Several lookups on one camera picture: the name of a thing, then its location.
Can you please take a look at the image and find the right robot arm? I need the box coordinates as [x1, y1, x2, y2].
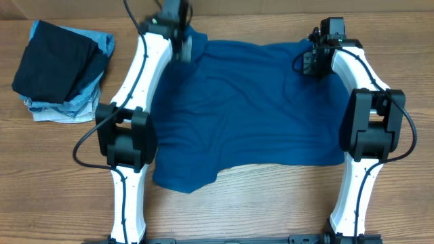
[302, 17, 406, 243]

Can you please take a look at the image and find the blue polo shirt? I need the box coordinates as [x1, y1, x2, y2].
[151, 28, 349, 193]

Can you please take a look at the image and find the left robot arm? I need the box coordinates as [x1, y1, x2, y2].
[95, 0, 193, 243]

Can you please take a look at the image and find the folded white garment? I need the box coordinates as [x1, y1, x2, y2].
[32, 87, 101, 123]

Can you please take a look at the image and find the folded black garment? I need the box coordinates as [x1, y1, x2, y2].
[12, 20, 109, 104]

